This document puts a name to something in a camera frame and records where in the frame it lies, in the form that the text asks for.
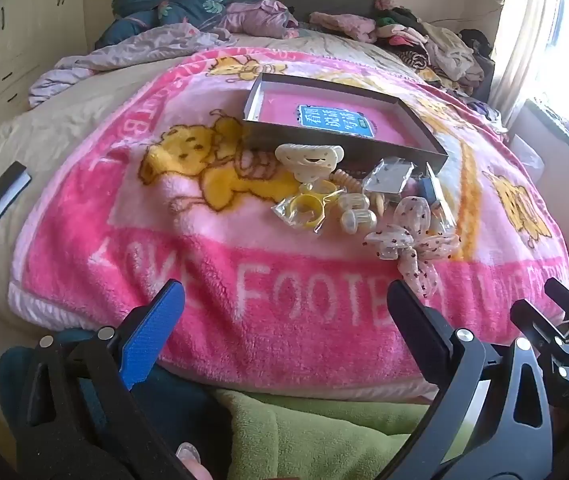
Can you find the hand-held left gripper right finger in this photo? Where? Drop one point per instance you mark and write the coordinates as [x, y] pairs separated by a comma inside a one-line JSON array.
[[414, 322]]

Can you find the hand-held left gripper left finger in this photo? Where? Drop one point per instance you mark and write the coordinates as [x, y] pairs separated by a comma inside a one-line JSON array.
[[154, 332]]

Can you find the dotted fabric bow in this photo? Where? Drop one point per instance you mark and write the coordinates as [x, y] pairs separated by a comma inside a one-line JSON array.
[[427, 255]]

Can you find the small clear plastic packet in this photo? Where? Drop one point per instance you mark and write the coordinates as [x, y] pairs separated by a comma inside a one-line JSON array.
[[443, 217]]

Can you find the clear dotted claw clip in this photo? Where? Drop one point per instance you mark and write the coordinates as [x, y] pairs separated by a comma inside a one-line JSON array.
[[412, 212]]

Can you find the pearl hair clip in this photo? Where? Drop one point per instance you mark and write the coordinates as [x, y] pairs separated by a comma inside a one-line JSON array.
[[357, 221], [353, 203]]

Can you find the small blue box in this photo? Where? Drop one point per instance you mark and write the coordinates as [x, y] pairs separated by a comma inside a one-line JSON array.
[[427, 189]]

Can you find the clear packet with earrings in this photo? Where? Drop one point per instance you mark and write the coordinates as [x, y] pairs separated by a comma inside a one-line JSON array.
[[389, 175]]

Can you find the cream bear-shaped hair clip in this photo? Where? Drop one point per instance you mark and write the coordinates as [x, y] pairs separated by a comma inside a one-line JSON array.
[[309, 160]]

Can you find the grey cardboard box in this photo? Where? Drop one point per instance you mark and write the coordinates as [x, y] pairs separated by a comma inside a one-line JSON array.
[[324, 142]]

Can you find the person's left hand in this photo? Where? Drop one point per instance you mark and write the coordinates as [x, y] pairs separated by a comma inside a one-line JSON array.
[[192, 457]]

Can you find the pink printed blanket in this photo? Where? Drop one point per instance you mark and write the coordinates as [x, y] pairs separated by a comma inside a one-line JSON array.
[[204, 270]]

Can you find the teal cloth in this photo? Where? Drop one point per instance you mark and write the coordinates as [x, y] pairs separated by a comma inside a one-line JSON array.
[[184, 410]]

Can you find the cream leaf-shaped hairpin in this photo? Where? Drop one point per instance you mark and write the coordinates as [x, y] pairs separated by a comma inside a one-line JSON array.
[[379, 202]]

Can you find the green fleece cloth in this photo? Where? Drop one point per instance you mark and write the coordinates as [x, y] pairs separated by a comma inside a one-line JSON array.
[[314, 435]]

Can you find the pile of clothes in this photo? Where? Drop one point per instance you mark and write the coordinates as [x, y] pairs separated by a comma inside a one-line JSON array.
[[439, 45]]

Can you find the lilac bed sheet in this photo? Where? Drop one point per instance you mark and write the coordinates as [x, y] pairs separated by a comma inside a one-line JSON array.
[[129, 52]]

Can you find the cream curtain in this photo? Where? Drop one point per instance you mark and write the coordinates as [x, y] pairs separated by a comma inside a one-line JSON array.
[[524, 35]]

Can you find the folded pink sweater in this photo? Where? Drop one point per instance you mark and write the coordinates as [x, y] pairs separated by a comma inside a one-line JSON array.
[[342, 25]]

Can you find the cream wardrobe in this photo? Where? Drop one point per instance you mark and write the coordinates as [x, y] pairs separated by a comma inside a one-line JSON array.
[[19, 35]]

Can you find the dark floral quilt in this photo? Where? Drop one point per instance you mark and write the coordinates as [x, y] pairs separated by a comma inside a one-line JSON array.
[[164, 5]]

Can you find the pink satin garment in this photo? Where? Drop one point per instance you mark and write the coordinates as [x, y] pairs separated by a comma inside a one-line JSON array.
[[259, 20]]

